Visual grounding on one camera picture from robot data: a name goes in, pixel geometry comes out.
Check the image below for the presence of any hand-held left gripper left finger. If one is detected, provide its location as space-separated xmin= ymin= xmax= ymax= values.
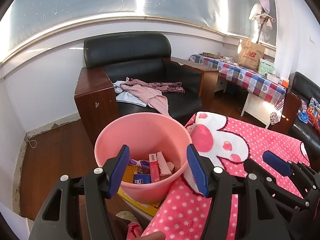
xmin=29 ymin=144 xmax=130 ymax=240

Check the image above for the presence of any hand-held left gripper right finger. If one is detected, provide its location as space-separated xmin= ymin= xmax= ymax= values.
xmin=186 ymin=144 xmax=292 ymax=240

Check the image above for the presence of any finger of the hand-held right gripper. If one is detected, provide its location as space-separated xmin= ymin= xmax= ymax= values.
xmin=244 ymin=159 xmax=309 ymax=205
xmin=262 ymin=150 xmax=304 ymax=178

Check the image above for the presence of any yellow foam net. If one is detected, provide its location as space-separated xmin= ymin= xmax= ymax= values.
xmin=124 ymin=165 xmax=137 ymax=184

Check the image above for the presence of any blue tissue pack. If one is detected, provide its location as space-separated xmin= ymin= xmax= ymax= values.
xmin=133 ymin=174 xmax=152 ymax=184

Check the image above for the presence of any purple cloth pouch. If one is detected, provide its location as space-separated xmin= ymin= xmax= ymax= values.
xmin=130 ymin=159 xmax=152 ymax=175

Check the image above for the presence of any white foam piece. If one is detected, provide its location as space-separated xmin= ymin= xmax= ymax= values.
xmin=156 ymin=151 xmax=174 ymax=177

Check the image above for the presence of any red and white ointment box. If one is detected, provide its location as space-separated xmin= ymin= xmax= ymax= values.
xmin=149 ymin=154 xmax=160 ymax=183

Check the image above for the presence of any pink plastic bucket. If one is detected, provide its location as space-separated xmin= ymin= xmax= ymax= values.
xmin=94 ymin=113 xmax=192 ymax=205

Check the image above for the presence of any person's left hand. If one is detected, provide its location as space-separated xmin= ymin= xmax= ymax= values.
xmin=141 ymin=231 xmax=167 ymax=240

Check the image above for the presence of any pink polka dot blanket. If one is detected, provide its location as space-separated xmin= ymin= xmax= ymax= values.
xmin=141 ymin=111 xmax=312 ymax=240

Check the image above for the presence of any white woven slipper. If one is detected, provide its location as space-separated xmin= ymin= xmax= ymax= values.
xmin=116 ymin=211 xmax=139 ymax=224

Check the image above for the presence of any yellow cardboard box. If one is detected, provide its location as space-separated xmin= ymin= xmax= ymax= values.
xmin=117 ymin=187 xmax=164 ymax=217

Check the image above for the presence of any person's pink sock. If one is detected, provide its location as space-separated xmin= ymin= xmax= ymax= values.
xmin=126 ymin=221 xmax=143 ymax=240

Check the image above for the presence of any white desk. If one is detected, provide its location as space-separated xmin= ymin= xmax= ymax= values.
xmin=215 ymin=77 xmax=275 ymax=124

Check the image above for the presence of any colourful printed cushion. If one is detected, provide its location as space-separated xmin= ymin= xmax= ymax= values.
xmin=306 ymin=96 xmax=320 ymax=125

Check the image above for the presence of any light blue cloth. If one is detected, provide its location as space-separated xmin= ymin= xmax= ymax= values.
xmin=112 ymin=80 xmax=148 ymax=107

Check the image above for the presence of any pink garment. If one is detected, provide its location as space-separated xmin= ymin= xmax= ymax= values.
xmin=120 ymin=79 xmax=173 ymax=118

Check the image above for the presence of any plaid covered side table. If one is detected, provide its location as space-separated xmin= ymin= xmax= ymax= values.
xmin=189 ymin=54 xmax=287 ymax=125

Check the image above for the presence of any dark patterned garment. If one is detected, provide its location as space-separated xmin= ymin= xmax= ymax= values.
xmin=147 ymin=81 xmax=185 ymax=93

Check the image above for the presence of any light green box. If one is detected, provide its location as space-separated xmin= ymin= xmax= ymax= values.
xmin=258 ymin=58 xmax=275 ymax=77

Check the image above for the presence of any brown paper bag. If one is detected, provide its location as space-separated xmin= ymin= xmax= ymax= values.
xmin=237 ymin=40 xmax=265 ymax=71

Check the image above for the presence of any white sheet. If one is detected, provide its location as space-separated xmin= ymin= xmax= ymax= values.
xmin=0 ymin=202 xmax=35 ymax=240

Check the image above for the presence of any black leather wooden-sided armchair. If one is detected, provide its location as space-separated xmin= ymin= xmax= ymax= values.
xmin=74 ymin=32 xmax=219 ymax=135

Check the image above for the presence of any coat stand with clothes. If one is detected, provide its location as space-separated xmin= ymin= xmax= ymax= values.
xmin=249 ymin=0 xmax=277 ymax=43

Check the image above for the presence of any narrow frosted window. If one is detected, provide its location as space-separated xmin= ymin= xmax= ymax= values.
xmin=225 ymin=0 xmax=277 ymax=48

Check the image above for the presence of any large frosted window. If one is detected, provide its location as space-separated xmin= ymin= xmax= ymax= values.
xmin=0 ymin=0 xmax=225 ymax=60

